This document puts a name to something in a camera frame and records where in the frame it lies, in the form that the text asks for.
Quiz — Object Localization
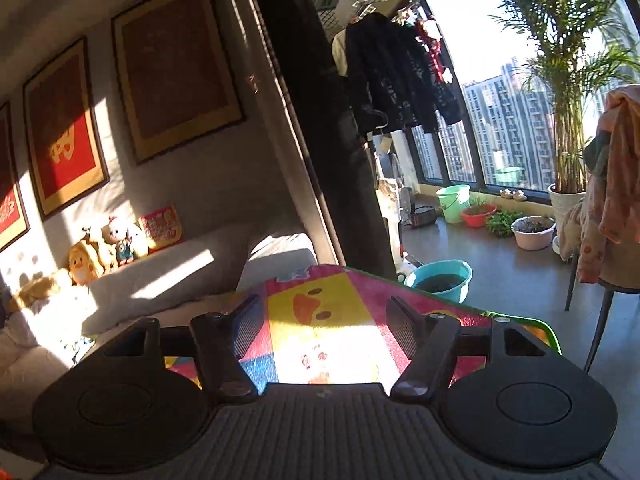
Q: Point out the teal water basin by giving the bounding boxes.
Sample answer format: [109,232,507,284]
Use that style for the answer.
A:
[404,259,473,304]

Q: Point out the colourful cartoon play mat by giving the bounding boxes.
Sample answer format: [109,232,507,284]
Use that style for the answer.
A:
[164,263,563,396]

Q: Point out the red flower pot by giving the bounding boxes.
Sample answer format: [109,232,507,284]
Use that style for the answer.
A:
[461,203,498,229]

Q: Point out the red greeting card box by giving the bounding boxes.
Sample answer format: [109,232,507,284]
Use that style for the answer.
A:
[138,206,183,252]

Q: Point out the green bucket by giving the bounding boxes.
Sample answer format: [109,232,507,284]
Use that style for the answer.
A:
[436,184,471,224]

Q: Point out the white bear plush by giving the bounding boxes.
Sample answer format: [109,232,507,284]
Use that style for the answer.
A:
[102,217,149,266]

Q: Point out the white flower pot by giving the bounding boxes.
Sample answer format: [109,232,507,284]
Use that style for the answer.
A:
[511,216,555,252]

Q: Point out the yellow duck plush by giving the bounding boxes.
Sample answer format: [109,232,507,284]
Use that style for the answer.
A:
[68,240,104,285]

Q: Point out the grey sofa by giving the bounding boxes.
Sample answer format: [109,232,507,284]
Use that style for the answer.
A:
[1,226,317,426]

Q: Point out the chair with pink clothes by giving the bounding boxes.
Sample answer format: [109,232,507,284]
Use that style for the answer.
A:
[558,84,639,370]

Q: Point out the hanging dark clothes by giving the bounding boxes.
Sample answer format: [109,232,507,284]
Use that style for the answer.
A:
[332,12,462,136]

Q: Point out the middle red framed picture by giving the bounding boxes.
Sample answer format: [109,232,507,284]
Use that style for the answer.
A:
[22,36,110,220]

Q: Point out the red framed picture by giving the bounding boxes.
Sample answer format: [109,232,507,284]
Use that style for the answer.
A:
[22,36,110,220]
[0,102,29,250]

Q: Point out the right framed picture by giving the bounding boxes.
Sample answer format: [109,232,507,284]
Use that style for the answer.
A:
[111,0,245,164]

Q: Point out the left red framed picture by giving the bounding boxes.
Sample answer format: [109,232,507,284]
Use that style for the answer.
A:
[0,102,29,250]

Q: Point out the potted palm plant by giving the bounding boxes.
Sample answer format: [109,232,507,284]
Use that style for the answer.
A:
[496,0,639,222]

